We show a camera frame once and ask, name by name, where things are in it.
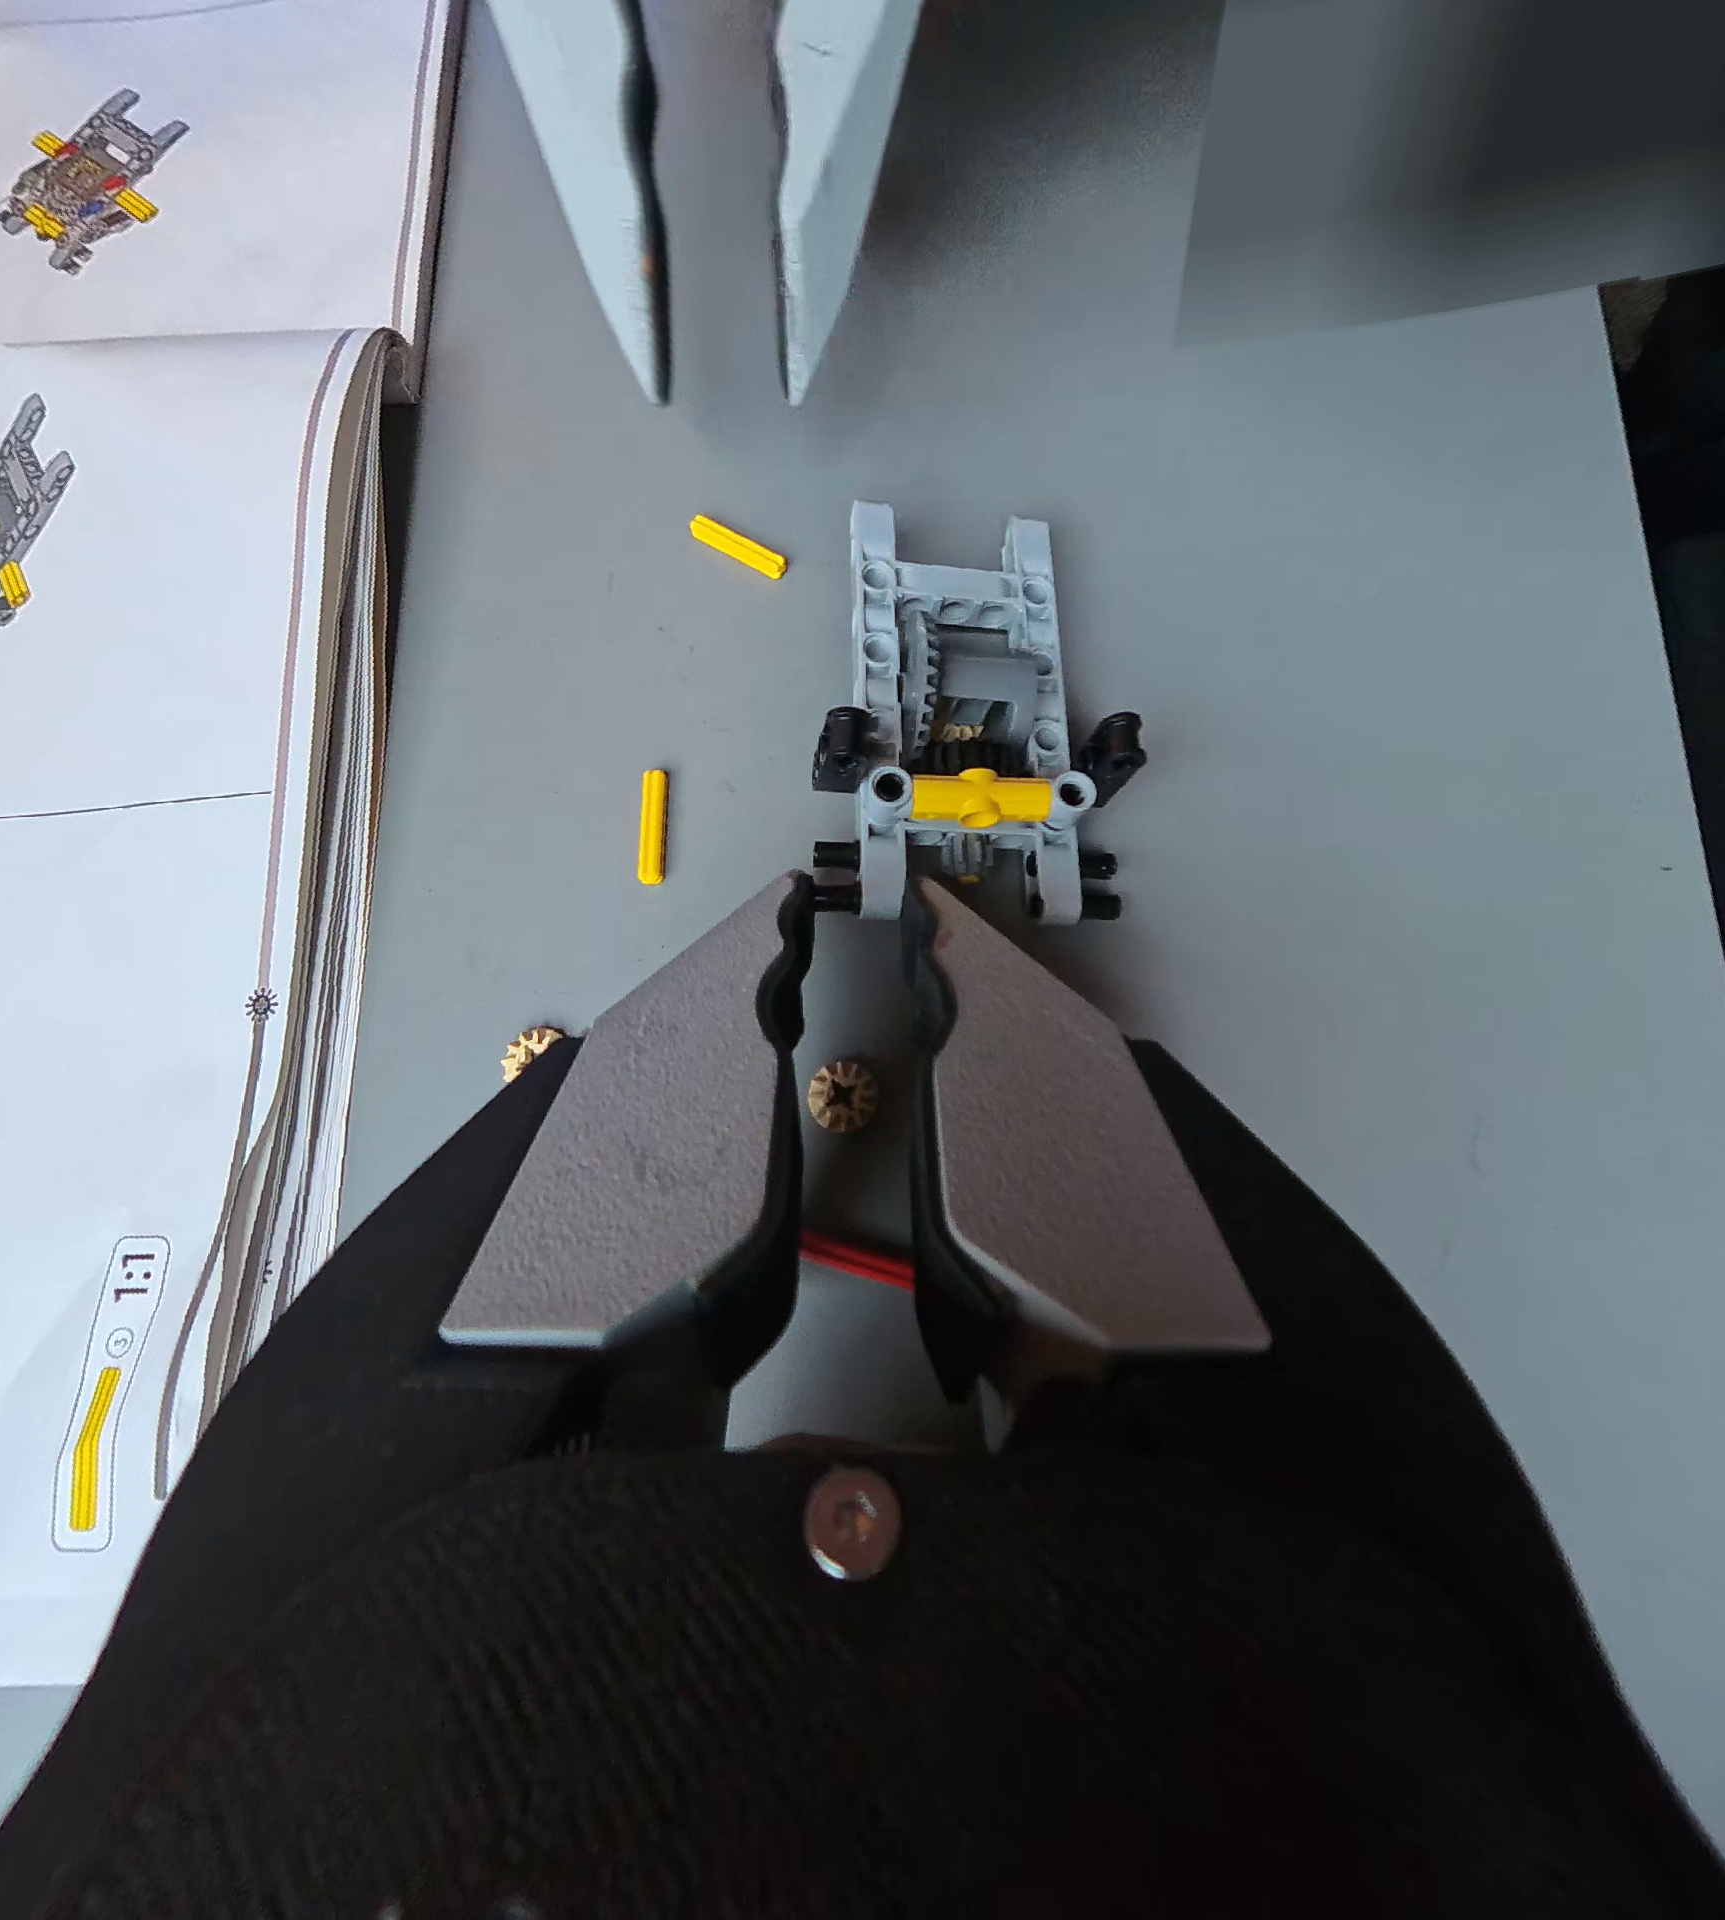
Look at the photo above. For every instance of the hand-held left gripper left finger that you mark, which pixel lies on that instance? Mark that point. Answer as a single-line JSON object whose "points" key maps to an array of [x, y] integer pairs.
{"points": [[622, 1184]]}

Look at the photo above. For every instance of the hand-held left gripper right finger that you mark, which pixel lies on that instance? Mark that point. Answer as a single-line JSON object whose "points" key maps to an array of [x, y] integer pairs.
{"points": [[1087, 1184]]}

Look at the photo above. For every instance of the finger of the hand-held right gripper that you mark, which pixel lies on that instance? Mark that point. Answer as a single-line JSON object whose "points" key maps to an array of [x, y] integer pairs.
{"points": [[578, 120], [840, 120]]}

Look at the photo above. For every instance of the tan lego bevel gear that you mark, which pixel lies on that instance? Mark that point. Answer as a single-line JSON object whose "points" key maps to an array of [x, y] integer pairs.
{"points": [[527, 1052], [847, 1096]]}

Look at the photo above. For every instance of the yellow lego axle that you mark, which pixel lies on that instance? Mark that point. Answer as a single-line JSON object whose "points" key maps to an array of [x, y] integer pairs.
{"points": [[651, 828], [738, 548]]}

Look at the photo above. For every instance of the grey lego frame assembly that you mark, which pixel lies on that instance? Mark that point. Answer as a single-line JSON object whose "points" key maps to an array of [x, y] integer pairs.
{"points": [[951, 579]]}

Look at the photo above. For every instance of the red long lego axle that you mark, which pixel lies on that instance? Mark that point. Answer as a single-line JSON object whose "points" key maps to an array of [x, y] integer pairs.
{"points": [[862, 1263]]}

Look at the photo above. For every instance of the white lego instruction booklet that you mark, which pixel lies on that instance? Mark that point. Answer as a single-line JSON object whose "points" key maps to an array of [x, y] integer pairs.
{"points": [[82, 901]]}

